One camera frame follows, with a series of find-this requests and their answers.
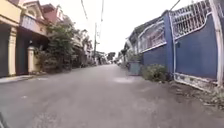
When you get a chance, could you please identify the grey-blue bin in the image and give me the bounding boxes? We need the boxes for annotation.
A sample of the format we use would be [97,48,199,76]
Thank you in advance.
[128,60,142,77]

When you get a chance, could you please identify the utility pole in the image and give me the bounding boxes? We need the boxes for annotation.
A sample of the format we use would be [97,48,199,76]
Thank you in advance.
[92,22,98,65]

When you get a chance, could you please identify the row of houses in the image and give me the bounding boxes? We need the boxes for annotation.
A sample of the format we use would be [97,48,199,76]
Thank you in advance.
[71,29,108,68]
[116,29,144,68]

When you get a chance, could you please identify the grey asphalt road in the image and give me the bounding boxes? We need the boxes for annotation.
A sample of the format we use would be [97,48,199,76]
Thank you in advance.
[0,63,224,128]

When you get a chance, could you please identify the green bush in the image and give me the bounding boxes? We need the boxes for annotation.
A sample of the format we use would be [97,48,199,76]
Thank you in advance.
[141,64,169,83]

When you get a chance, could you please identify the leafy tree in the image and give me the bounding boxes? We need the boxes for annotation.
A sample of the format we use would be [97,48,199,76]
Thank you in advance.
[35,17,80,73]

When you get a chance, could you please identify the strip of dirt and rubble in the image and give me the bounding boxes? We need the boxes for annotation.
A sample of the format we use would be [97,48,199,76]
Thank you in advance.
[166,79,224,111]

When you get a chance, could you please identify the yellow and red house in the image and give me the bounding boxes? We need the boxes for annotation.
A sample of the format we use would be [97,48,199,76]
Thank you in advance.
[0,0,66,79]

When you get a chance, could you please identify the pale concrete pavement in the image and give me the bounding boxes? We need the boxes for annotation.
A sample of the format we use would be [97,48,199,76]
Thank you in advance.
[0,73,38,85]

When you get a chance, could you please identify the overhead wires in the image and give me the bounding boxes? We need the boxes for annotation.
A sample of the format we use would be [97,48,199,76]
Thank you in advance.
[79,0,106,32]

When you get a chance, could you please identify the blue wall with white railing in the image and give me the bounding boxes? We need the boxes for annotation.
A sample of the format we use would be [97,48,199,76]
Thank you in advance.
[137,0,224,92]

